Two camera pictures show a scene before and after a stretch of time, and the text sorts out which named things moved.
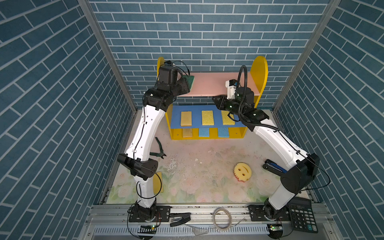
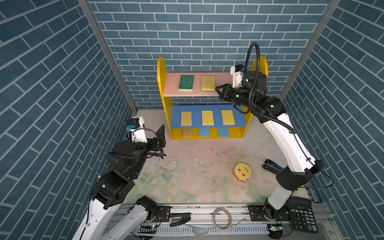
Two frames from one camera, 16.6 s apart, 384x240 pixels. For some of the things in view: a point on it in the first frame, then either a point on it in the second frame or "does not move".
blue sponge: x=223 y=132 does not move
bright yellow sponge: x=226 y=119 does not move
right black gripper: x=221 y=104 -> x=226 y=95
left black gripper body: x=180 y=87 -> x=151 y=145
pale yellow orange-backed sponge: x=187 y=132 does not move
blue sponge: x=204 y=132 does not move
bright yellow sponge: x=207 y=118 does not move
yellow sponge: x=158 y=184 -> x=208 y=83
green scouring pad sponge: x=189 y=80 does not move
